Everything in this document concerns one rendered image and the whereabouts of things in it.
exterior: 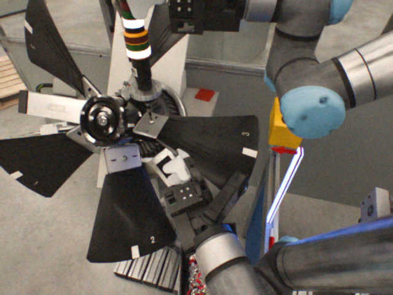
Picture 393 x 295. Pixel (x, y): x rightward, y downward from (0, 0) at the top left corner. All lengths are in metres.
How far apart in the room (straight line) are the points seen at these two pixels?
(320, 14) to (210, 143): 0.31
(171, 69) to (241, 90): 0.57
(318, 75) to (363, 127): 1.16
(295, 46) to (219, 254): 0.35
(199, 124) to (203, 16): 0.26
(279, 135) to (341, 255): 0.54
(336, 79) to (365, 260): 0.21
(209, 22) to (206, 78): 0.89
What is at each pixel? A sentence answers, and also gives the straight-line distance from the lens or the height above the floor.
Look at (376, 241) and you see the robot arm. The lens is 0.31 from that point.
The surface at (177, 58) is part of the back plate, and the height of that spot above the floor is 1.21.
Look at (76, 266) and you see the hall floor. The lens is 1.81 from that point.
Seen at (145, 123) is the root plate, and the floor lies 1.19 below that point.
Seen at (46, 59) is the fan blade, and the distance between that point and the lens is 0.80.
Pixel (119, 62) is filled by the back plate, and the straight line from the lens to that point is 0.90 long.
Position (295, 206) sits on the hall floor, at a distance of 1.94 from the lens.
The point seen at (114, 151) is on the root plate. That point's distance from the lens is 0.63.
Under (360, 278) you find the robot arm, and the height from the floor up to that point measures 1.29.
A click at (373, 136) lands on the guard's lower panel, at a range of 1.56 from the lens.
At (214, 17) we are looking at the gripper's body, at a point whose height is 1.44.
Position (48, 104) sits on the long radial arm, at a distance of 0.90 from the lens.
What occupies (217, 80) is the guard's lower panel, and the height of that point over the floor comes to 0.90.
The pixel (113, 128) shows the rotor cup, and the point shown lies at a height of 1.21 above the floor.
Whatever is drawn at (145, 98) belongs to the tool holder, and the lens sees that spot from 0.51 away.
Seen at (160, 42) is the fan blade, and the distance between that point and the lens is 0.59.
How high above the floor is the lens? 1.58
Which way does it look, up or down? 46 degrees down
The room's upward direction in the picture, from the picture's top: straight up
